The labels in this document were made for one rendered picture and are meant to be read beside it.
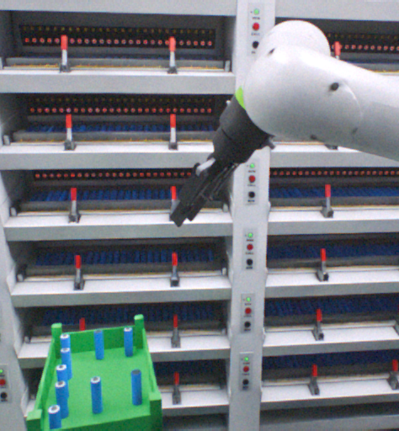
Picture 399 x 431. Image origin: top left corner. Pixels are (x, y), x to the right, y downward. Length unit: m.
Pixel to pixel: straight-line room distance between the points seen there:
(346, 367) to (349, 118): 1.07
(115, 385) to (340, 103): 0.65
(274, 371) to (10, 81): 1.13
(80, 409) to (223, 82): 0.79
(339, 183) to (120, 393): 0.90
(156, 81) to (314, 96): 0.61
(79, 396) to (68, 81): 0.71
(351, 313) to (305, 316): 0.15
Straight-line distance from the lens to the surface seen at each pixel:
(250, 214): 1.04
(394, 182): 1.39
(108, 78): 1.01
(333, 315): 1.31
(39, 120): 1.22
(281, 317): 1.25
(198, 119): 1.17
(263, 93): 0.45
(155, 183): 1.17
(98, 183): 1.19
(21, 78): 1.06
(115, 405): 0.78
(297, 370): 1.36
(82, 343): 0.94
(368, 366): 1.46
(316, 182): 1.27
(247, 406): 1.30
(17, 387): 1.28
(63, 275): 1.17
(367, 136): 0.48
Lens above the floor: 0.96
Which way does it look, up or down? 12 degrees down
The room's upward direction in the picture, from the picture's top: straight up
